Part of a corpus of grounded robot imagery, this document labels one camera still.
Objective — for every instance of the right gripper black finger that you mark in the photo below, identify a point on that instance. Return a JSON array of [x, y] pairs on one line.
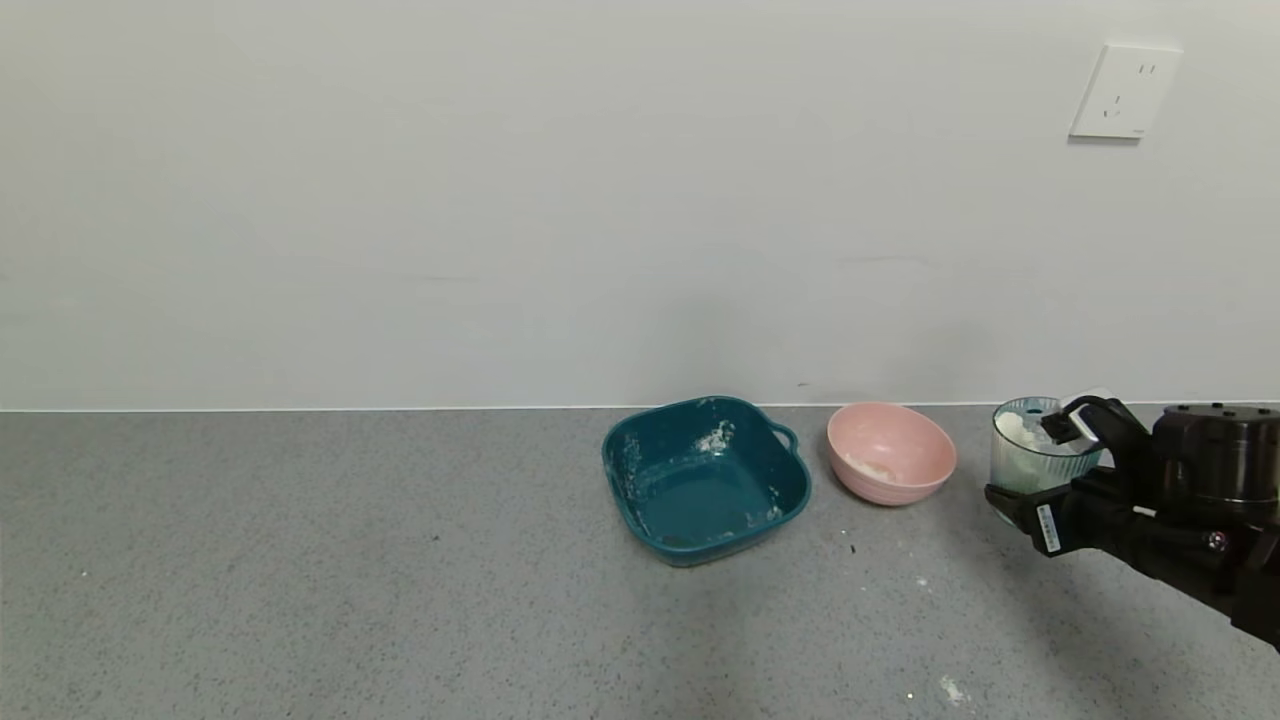
[[1030, 525]]

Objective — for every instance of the clear ribbed plastic cup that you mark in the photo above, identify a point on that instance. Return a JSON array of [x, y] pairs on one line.
[[1020, 470]]

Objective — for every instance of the white wall socket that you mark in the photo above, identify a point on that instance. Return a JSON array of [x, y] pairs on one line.
[[1125, 92]]

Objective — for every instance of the pink ribbed bowl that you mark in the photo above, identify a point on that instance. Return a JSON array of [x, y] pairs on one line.
[[900, 440]]

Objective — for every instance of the white powder heap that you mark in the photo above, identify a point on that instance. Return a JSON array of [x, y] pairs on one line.
[[1015, 428], [870, 468]]

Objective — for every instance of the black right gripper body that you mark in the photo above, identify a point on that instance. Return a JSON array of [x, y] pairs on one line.
[[1047, 526]]

